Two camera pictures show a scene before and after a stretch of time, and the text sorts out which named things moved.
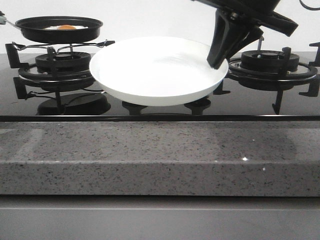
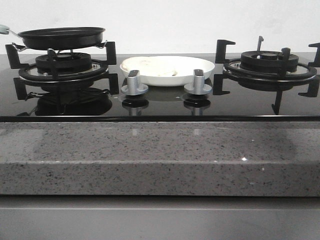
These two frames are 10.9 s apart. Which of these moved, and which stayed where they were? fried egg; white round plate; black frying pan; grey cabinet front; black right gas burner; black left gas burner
Moved: fried egg; white round plate; black frying pan
Stayed: black left gas burner; black right gas burner; grey cabinet front
